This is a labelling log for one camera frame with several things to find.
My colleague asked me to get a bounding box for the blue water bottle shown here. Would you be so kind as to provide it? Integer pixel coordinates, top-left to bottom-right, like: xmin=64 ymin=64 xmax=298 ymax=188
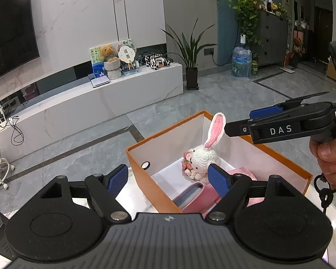
xmin=231 ymin=46 xmax=252 ymax=77

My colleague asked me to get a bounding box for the black white checkered toy car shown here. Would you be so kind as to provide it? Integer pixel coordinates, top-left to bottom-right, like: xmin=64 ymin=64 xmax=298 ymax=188
xmin=137 ymin=52 xmax=172 ymax=70

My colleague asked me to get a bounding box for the green landscape painting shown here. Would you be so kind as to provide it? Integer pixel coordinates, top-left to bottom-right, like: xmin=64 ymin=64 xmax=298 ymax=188
xmin=90 ymin=46 xmax=108 ymax=79

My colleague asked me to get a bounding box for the pink cartoon drawstring bag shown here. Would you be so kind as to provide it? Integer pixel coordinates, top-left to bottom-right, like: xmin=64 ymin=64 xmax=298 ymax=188
xmin=227 ymin=167 xmax=259 ymax=181

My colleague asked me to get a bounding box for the long leaf potted plant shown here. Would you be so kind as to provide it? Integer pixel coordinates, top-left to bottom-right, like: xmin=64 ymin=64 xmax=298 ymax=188
xmin=161 ymin=18 xmax=217 ymax=90

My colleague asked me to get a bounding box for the black curved television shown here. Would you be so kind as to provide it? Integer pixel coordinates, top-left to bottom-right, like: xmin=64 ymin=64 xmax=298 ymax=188
xmin=0 ymin=0 xmax=41 ymax=86

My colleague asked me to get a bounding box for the white marble television console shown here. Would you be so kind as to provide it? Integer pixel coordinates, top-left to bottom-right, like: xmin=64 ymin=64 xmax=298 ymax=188
xmin=0 ymin=62 xmax=184 ymax=163

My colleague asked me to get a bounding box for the white knitted pot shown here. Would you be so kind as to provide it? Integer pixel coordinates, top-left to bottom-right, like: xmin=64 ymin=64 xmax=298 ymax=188
xmin=103 ymin=57 xmax=122 ymax=79

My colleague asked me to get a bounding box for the white crochet rabbit with bouquet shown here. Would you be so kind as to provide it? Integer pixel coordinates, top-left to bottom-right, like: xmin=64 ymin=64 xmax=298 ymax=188
xmin=181 ymin=113 xmax=227 ymax=181

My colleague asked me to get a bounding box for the black lanyard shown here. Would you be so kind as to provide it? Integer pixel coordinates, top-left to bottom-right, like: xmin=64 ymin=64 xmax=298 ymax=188
xmin=313 ymin=174 xmax=336 ymax=215

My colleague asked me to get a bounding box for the white tablet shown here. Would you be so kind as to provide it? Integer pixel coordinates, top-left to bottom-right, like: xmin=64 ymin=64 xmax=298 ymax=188
xmin=87 ymin=73 xmax=110 ymax=88

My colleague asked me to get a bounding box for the cluttered shelf rack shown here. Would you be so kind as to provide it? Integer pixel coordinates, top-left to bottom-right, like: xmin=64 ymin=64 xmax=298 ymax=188
xmin=293 ymin=0 xmax=310 ymax=65

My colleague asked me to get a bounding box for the round printed paper fan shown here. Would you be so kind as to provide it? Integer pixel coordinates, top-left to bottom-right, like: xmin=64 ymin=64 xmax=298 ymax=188
xmin=117 ymin=39 xmax=135 ymax=51

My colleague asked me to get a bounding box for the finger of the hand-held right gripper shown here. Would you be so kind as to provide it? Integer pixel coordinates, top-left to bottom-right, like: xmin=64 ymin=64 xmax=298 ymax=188
xmin=249 ymin=91 xmax=330 ymax=120
xmin=224 ymin=102 xmax=334 ymax=145

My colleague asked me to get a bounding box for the black cable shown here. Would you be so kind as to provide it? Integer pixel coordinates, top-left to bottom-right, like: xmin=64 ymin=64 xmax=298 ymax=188
xmin=10 ymin=115 xmax=24 ymax=143

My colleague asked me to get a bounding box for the grey cabinet with ivy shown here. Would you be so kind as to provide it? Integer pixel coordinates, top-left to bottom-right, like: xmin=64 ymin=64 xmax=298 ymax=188
xmin=227 ymin=0 xmax=290 ymax=59

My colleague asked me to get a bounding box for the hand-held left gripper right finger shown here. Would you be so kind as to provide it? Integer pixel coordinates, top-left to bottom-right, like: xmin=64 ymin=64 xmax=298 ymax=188
xmin=208 ymin=164 xmax=296 ymax=224

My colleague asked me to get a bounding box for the pink pencil case clear window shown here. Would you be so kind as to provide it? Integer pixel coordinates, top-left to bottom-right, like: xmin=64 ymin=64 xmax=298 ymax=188
xmin=172 ymin=182 xmax=222 ymax=211

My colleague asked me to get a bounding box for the orange cardboard box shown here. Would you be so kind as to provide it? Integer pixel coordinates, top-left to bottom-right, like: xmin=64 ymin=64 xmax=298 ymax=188
xmin=125 ymin=110 xmax=313 ymax=215

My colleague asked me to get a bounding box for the white hand fan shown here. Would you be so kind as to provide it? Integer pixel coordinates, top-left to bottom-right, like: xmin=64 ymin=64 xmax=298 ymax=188
xmin=118 ymin=46 xmax=137 ymax=69

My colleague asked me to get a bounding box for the person's right hand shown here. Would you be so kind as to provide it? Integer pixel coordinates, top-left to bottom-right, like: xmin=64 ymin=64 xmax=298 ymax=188
xmin=309 ymin=136 xmax=336 ymax=187

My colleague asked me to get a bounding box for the brown teddy bear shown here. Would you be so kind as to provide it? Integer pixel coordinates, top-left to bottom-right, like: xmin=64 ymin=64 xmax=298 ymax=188
xmin=99 ymin=44 xmax=115 ymax=62

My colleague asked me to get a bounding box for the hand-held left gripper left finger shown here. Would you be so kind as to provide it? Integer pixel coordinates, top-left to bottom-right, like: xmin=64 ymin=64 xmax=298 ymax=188
xmin=41 ymin=164 xmax=129 ymax=224

